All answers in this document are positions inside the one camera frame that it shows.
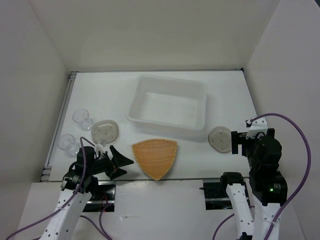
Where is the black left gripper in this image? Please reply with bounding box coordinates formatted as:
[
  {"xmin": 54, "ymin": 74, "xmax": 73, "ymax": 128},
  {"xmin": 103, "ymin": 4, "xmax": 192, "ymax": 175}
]
[{"xmin": 88, "ymin": 145, "xmax": 134, "ymax": 180}]

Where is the clear glass dish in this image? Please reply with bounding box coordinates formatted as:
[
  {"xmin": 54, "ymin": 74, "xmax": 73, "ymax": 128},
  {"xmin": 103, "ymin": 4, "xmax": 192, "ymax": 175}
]
[
  {"xmin": 91, "ymin": 120, "xmax": 119, "ymax": 144},
  {"xmin": 207, "ymin": 126, "xmax": 232, "ymax": 154}
]

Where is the orange woven triangular plate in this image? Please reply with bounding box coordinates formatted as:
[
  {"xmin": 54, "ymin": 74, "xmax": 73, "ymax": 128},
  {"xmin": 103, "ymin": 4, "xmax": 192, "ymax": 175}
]
[{"xmin": 131, "ymin": 138, "xmax": 178, "ymax": 181}]

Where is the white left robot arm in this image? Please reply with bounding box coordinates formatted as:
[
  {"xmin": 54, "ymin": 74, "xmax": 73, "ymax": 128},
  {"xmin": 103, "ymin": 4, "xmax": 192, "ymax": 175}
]
[{"xmin": 40, "ymin": 146, "xmax": 134, "ymax": 240}]

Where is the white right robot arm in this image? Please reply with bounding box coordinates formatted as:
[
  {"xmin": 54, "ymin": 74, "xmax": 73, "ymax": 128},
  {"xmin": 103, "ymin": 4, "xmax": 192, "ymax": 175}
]
[{"xmin": 219, "ymin": 128, "xmax": 288, "ymax": 240}]

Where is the translucent white plastic bin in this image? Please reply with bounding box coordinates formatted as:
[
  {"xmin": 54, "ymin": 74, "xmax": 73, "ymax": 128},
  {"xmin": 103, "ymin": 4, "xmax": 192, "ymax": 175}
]
[{"xmin": 126, "ymin": 74, "xmax": 208, "ymax": 134}]

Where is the clear plastic cup front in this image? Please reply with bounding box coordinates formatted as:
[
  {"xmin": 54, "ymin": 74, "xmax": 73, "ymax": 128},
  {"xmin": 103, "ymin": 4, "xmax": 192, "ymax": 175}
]
[{"xmin": 58, "ymin": 134, "xmax": 80, "ymax": 156}]

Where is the clear plastic cup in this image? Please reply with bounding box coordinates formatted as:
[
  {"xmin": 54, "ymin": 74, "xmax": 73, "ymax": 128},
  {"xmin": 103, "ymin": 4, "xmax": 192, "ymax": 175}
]
[
  {"xmin": 58, "ymin": 134, "xmax": 80, "ymax": 156},
  {"xmin": 72, "ymin": 109, "xmax": 92, "ymax": 131}
]

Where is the clear plastic cup rear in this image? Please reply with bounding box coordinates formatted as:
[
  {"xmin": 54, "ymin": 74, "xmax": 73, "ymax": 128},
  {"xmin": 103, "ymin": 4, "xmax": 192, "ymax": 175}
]
[{"xmin": 72, "ymin": 109, "xmax": 92, "ymax": 131}]

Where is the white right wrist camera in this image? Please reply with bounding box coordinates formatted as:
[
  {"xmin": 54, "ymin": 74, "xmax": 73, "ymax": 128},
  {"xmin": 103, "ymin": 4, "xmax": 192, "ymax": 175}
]
[{"xmin": 245, "ymin": 117, "xmax": 268, "ymax": 139}]

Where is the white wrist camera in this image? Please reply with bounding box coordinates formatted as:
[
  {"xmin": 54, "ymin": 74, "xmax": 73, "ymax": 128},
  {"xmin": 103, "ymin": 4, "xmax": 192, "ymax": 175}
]
[
  {"xmin": 245, "ymin": 117, "xmax": 268, "ymax": 139},
  {"xmin": 95, "ymin": 139, "xmax": 107, "ymax": 154}
]

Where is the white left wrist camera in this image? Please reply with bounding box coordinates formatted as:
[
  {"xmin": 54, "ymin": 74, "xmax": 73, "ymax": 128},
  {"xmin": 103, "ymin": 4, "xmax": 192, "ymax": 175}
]
[{"xmin": 95, "ymin": 139, "xmax": 107, "ymax": 154}]

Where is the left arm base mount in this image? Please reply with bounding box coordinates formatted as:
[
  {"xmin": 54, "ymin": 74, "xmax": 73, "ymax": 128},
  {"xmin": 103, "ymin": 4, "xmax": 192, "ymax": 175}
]
[{"xmin": 83, "ymin": 182, "xmax": 116, "ymax": 213}]

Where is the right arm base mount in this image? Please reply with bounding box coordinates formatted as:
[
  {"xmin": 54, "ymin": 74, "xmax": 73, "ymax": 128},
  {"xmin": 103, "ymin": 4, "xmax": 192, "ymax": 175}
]
[{"xmin": 199, "ymin": 178, "xmax": 232, "ymax": 211}]

